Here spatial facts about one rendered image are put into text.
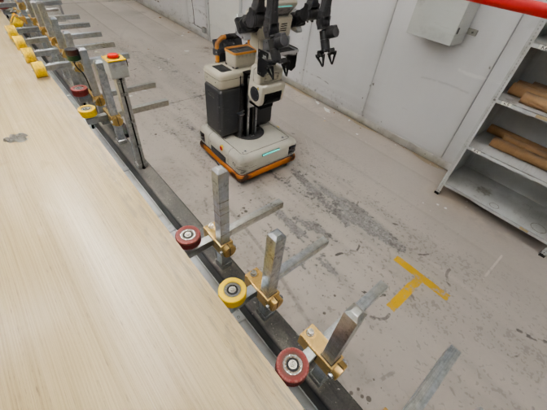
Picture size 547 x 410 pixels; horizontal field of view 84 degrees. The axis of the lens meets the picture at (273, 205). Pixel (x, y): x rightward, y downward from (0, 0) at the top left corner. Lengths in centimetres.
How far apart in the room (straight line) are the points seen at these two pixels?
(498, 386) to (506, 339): 32
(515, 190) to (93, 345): 318
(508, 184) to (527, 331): 134
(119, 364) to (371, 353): 138
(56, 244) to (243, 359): 66
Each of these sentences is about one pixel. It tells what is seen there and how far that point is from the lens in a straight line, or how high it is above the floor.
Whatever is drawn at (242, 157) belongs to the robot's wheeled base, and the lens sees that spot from 242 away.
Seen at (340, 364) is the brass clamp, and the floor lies 87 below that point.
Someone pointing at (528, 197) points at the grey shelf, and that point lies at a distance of 334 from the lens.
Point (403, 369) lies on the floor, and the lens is 195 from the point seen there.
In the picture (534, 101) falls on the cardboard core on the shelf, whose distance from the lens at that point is 270.
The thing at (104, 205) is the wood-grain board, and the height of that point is 90.
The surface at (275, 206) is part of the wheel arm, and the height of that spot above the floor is 83.
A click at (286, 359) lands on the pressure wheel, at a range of 82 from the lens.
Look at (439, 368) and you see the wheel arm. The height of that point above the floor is 84.
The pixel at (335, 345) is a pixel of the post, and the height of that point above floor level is 97.
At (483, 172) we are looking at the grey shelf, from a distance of 335.
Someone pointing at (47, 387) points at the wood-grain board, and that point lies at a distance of 90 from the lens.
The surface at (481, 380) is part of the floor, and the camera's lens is 215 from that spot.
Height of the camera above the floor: 167
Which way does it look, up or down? 44 degrees down
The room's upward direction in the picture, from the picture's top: 7 degrees clockwise
